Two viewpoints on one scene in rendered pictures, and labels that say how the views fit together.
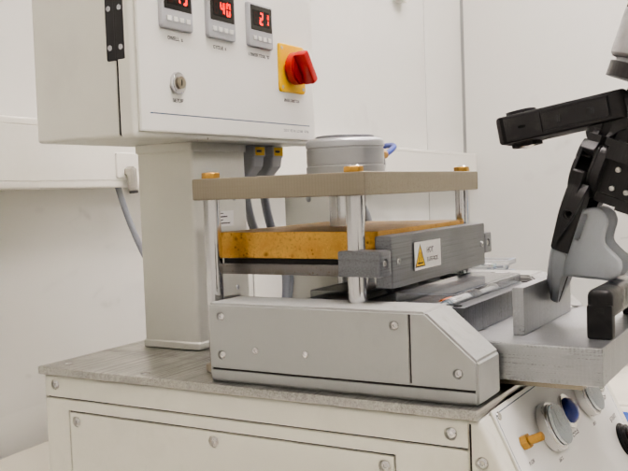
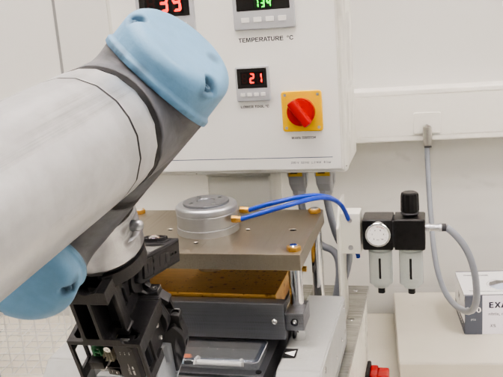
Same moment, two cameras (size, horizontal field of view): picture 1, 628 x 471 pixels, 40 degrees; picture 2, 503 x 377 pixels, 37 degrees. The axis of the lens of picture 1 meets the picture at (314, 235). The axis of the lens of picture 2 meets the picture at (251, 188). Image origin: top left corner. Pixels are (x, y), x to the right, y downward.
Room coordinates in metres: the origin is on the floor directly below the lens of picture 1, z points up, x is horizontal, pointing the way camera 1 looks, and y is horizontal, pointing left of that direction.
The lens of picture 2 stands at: (0.69, -0.93, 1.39)
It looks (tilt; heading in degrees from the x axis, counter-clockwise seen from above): 14 degrees down; 74
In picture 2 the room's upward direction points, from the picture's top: 4 degrees counter-clockwise
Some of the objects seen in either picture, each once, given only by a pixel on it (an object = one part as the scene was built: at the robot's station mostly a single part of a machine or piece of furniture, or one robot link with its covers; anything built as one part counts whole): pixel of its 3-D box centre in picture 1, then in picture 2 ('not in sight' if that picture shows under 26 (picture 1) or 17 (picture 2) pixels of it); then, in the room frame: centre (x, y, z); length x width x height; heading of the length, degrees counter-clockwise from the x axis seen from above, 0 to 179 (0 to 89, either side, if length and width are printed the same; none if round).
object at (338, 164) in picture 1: (329, 200); (231, 241); (0.91, -0.02, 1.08); 0.31 x 0.24 x 0.13; 149
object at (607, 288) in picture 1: (619, 302); not in sight; (0.75, -0.26, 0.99); 0.15 x 0.02 x 0.04; 149
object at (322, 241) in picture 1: (351, 218); (217, 262); (0.89, -0.04, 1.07); 0.22 x 0.17 x 0.10; 149
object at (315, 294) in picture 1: (379, 291); not in sight; (0.86, -0.06, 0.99); 0.18 x 0.06 x 0.02; 149
